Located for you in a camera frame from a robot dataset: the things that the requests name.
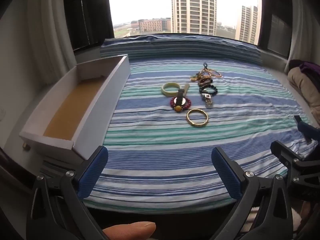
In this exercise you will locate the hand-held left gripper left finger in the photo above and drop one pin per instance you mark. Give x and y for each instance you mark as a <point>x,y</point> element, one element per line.
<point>92,172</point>

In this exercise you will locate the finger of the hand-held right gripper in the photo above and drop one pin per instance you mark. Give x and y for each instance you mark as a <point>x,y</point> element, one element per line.
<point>287,155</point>
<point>312,132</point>

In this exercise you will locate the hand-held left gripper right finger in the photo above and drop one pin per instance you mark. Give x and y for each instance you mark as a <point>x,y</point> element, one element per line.
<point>225,175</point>

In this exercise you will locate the white wooden drawer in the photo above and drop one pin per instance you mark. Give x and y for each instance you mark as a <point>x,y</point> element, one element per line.
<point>67,115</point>

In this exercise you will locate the person's left hand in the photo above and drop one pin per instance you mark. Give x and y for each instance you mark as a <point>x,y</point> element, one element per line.
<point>130,230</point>

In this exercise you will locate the beige cloth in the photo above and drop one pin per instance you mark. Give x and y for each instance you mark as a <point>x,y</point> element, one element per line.
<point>305,87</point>

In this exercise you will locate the gold bangle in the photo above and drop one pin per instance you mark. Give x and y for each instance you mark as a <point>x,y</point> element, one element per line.
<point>192,122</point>

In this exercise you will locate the purple cloth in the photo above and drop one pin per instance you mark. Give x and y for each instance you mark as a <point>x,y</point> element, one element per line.
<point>310,68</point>

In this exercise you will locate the striped bed sheet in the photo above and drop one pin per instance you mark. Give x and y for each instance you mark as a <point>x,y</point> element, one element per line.
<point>162,155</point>

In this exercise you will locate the gold charm with green pendant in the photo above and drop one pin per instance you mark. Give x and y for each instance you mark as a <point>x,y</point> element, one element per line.
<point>196,77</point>

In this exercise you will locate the pale green jade bangle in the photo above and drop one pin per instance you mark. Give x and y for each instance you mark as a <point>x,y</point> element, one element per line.
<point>165,91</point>

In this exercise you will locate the dark framed side window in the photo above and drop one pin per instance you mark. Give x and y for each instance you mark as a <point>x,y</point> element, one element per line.
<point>85,15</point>
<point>275,20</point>

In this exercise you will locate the slim apartment tower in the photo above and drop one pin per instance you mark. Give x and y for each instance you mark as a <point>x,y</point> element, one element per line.
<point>247,23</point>

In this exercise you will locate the folded striped blanket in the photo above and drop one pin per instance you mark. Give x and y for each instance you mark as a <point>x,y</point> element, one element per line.
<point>175,47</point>

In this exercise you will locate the white curtain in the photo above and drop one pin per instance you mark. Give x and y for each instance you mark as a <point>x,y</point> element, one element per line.
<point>55,25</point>

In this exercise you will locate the low brick building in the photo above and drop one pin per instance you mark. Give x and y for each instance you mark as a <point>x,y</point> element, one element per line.
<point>152,25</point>

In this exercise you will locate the tall apartment tower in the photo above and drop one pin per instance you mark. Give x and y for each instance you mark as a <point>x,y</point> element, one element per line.
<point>193,7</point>

